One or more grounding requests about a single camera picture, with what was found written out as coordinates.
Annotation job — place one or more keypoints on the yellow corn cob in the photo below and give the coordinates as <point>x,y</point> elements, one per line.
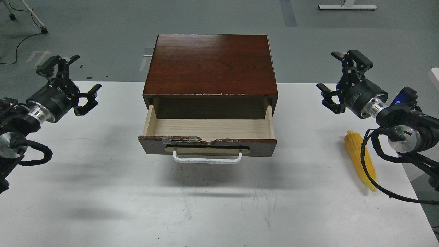
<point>353,143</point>

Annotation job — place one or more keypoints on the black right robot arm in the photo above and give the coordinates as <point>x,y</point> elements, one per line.
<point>405,131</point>

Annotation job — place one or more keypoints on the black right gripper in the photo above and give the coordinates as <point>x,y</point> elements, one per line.
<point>354,90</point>

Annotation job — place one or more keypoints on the dark wooden drawer cabinet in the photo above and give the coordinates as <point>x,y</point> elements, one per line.
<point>219,65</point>

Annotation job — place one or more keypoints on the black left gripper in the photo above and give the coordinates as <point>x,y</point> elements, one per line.
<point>60,94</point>

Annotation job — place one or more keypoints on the white table leg base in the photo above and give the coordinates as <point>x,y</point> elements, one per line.
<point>347,5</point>

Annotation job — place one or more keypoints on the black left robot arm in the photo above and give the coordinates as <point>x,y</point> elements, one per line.
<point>18,120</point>

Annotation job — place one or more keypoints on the wooden drawer with white handle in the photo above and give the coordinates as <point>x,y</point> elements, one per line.
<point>208,141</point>

